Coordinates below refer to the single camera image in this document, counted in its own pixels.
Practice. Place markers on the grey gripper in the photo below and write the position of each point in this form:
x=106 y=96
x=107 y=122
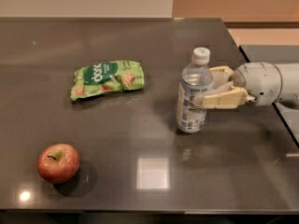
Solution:
x=260 y=83

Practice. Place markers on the clear plastic water bottle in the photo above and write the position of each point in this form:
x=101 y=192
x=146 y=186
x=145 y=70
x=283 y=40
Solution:
x=195 y=80

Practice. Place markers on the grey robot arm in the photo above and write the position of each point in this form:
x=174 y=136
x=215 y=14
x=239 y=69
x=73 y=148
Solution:
x=289 y=95

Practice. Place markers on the green snack bag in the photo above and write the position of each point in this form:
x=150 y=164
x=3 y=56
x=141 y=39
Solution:
x=107 y=77

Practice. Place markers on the red apple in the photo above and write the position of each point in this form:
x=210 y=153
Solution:
x=58 y=163

